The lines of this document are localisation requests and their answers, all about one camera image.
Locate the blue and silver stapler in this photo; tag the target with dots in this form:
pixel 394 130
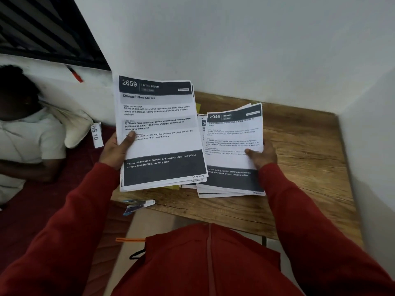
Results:
pixel 139 206

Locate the person's red jacket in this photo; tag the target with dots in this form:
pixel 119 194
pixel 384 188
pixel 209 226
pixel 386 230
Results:
pixel 210 265

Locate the white pillow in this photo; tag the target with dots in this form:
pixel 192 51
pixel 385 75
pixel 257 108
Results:
pixel 77 126

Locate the yellow patterned plastic folder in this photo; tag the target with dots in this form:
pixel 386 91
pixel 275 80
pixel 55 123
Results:
pixel 172 188

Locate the person's left hand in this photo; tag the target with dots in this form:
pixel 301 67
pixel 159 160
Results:
pixel 114 154

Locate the dark louvred window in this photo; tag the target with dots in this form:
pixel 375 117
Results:
pixel 46 27

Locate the person's right forearm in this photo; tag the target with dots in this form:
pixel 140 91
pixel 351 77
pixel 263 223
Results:
pixel 321 237

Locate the white paper label tag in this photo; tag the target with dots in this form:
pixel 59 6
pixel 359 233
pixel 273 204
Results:
pixel 97 135

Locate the person's right hand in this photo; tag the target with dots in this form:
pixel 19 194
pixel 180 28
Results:
pixel 265 157

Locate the maroon bed mattress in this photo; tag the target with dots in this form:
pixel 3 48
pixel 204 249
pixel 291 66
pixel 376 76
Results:
pixel 40 206

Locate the black metal table leg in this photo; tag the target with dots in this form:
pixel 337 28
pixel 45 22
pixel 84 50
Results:
pixel 264 241

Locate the red marker on sill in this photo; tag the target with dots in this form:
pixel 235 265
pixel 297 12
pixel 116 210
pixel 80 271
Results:
pixel 76 76

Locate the stack of printed sheets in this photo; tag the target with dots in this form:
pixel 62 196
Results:
pixel 160 129

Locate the person's left forearm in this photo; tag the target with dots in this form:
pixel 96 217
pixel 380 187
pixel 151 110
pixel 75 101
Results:
pixel 58 237

